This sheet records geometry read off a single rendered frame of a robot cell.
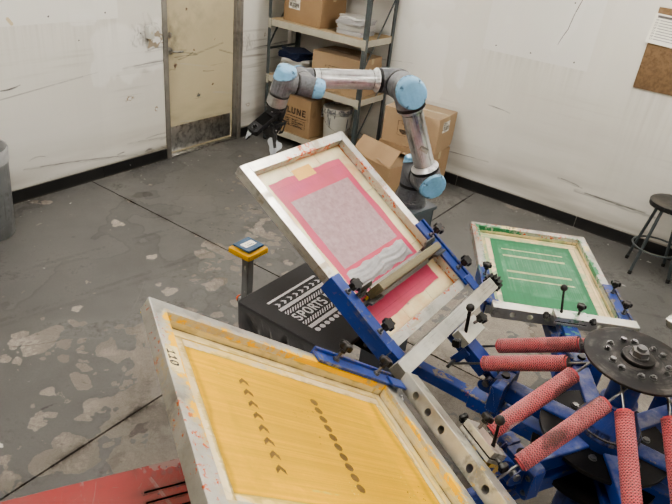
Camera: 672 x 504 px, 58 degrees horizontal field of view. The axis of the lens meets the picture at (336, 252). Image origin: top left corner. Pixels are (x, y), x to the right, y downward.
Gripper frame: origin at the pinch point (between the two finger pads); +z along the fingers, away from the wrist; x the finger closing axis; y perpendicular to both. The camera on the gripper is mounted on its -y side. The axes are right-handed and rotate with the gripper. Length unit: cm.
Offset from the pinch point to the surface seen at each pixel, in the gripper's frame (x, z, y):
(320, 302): -50, 41, 1
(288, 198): -29.9, -4.4, -16.7
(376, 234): -56, 3, 8
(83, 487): -64, 21, -117
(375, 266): -66, 4, -5
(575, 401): -144, 6, 8
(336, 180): -31.0, -4.1, 10.4
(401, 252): -67, 5, 12
